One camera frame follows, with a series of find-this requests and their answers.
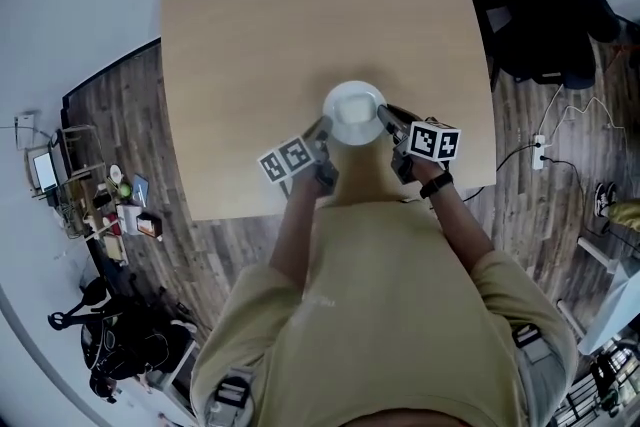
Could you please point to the brown tissue box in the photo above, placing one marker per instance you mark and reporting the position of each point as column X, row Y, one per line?
column 149, row 225

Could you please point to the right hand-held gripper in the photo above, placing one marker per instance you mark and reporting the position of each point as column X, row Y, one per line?
column 432, row 141

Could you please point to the small white screen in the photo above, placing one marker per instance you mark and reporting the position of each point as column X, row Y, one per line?
column 44, row 169

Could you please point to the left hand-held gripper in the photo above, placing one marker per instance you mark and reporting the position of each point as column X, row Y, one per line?
column 292, row 157

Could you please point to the black backpack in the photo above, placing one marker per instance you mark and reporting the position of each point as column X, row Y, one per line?
column 125, row 345

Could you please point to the white power strip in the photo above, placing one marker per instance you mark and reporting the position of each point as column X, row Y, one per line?
column 538, row 152

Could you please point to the white plate of food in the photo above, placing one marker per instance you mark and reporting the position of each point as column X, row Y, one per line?
column 354, row 112

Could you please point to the person's left forearm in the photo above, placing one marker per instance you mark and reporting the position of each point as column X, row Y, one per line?
column 297, row 235

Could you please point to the person's beige t-shirt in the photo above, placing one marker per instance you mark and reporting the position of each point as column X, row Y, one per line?
column 380, row 315

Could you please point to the light wooden table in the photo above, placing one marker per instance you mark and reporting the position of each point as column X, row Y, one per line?
column 320, row 15

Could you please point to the black wristband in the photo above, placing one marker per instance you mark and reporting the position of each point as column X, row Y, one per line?
column 436, row 186

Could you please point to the blue notebook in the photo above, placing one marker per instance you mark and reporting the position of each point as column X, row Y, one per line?
column 141, row 189

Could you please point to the person's right forearm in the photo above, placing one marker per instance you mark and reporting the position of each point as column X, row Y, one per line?
column 457, row 225

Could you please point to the wooden low shelf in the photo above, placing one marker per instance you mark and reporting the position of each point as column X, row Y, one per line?
column 100, row 215

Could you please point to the black office chair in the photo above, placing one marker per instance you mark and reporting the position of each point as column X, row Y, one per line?
column 545, row 10

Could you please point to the white desk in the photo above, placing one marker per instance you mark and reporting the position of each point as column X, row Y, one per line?
column 612, row 305

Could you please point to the green apple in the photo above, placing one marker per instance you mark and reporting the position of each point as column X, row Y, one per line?
column 124, row 189

